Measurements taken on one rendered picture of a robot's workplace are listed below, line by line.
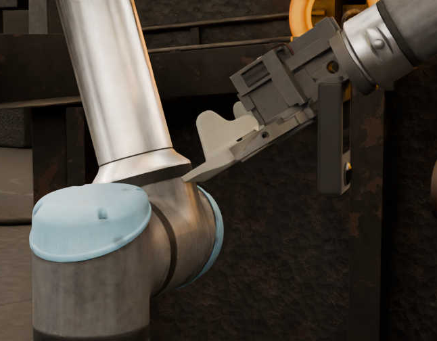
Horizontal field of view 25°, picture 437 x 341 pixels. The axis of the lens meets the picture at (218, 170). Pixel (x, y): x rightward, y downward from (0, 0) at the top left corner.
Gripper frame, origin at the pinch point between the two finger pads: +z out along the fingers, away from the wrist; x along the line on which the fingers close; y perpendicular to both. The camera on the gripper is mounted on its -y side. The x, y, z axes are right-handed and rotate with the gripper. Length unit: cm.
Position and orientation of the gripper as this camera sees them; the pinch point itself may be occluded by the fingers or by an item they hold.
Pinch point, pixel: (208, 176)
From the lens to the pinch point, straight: 104.0
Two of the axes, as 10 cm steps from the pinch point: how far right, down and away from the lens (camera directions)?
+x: -3.0, 1.5, -9.4
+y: -5.1, -8.6, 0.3
